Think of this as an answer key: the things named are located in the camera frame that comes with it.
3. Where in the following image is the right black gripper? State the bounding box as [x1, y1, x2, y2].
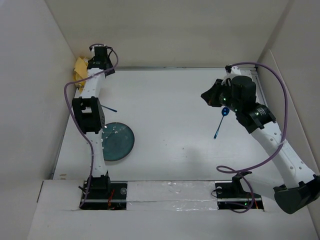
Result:
[200, 78, 241, 113]

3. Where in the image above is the yellow car-print cloth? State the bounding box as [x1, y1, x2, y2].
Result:
[73, 56, 89, 94]

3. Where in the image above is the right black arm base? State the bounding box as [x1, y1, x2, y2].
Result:
[211, 174, 264, 213]

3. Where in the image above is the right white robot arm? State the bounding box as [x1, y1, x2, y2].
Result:
[201, 75, 320, 214]

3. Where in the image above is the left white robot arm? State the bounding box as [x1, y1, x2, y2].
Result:
[72, 44, 115, 204]

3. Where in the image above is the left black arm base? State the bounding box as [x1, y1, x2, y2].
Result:
[79, 181, 128, 211]

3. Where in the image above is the blue metal spoon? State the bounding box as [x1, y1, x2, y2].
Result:
[213, 107, 230, 140]

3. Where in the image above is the blue metal fork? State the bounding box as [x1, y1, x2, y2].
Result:
[101, 105, 118, 113]

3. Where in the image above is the teal ceramic plate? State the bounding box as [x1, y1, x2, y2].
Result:
[102, 122, 135, 162]

